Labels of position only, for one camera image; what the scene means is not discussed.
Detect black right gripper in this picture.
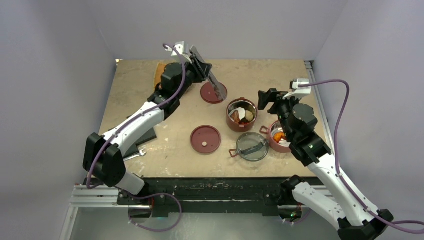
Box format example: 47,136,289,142
258,88,302,140

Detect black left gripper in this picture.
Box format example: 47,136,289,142
175,55,211,99

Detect white steamed bun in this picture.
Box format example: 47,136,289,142
244,110,255,122

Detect steel food tongs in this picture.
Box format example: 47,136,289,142
190,45,228,102

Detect orange fried chicken wing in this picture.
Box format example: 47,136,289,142
272,131,287,145

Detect glass lid with red clasp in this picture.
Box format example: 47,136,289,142
228,132,270,162

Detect white round rice cracker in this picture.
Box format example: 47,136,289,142
228,107,246,120

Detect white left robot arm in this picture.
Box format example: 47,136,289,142
83,42,212,205

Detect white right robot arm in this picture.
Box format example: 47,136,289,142
257,88,394,240

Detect dark red steel lunch pot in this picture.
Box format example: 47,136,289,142
226,97,258,133

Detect dark red round lid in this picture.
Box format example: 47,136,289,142
200,82,227,104

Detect woven bamboo basket tray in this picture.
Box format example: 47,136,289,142
153,62,166,88

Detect steel wrench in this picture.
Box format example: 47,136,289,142
123,149,147,162

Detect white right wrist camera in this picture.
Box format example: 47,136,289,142
283,78,312,100

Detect black network switch box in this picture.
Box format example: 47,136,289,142
123,128,157,158

